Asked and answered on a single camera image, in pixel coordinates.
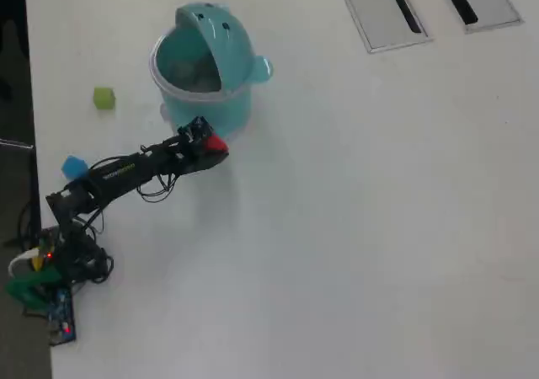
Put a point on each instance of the green lego block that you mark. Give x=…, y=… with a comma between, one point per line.
x=104, y=98

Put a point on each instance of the yellow connector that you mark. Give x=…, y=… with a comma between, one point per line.
x=37, y=261

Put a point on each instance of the office chair base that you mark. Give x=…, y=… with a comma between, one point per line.
x=17, y=144

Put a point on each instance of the red lego block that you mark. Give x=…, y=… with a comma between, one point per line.
x=215, y=144

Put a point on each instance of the blue controller circuit board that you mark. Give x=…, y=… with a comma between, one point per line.
x=63, y=316

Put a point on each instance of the teal bin with lid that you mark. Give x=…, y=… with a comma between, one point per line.
x=219, y=92

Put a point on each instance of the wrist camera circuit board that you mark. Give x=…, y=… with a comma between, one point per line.
x=195, y=128

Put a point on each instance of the green table clamp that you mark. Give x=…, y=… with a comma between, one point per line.
x=29, y=286

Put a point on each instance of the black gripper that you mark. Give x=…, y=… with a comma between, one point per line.
x=185, y=158

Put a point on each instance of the blue lego block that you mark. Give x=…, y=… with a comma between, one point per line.
x=72, y=166

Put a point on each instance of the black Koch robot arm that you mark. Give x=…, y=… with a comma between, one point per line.
x=122, y=172

